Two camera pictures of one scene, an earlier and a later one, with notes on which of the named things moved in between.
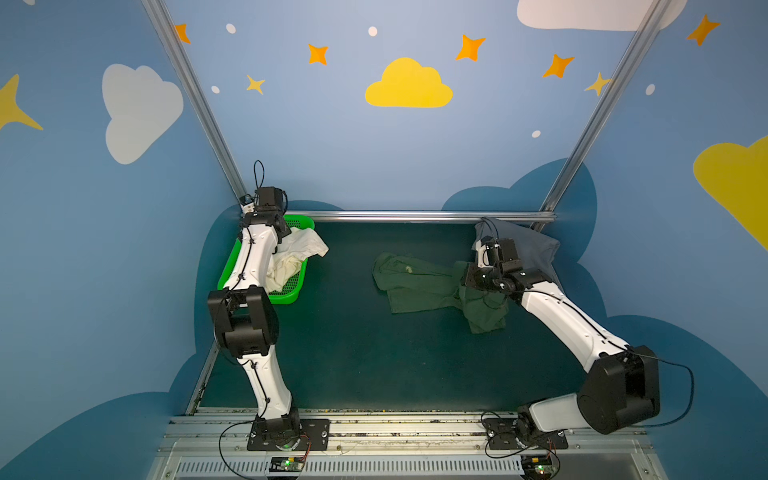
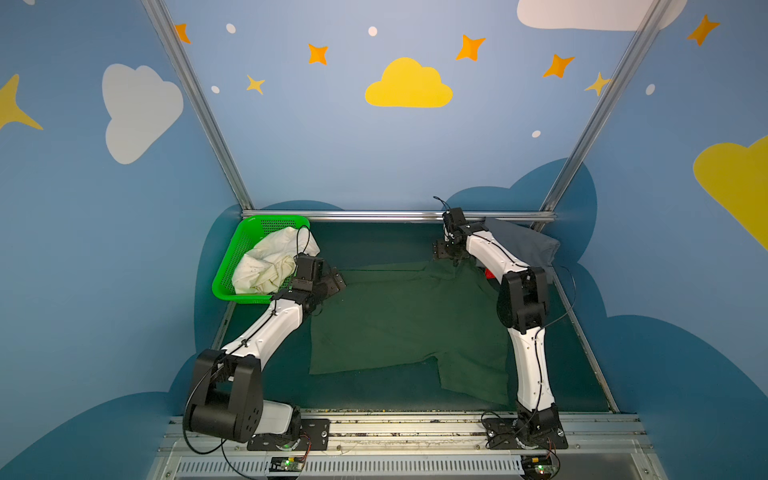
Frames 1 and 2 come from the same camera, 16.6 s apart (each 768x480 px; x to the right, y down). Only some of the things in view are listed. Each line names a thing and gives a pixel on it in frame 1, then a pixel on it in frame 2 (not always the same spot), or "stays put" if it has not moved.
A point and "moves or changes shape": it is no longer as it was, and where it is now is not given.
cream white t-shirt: [290, 252] stays put
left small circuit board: [286, 464] stays put
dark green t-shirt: [414, 283] moves or changes shape
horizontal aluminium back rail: [426, 216] stays put
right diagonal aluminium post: [654, 16] stays put
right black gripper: [480, 280] to [447, 248]
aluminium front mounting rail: [400, 445] stays put
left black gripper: [264, 222] to [330, 282]
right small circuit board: [534, 467] stays put
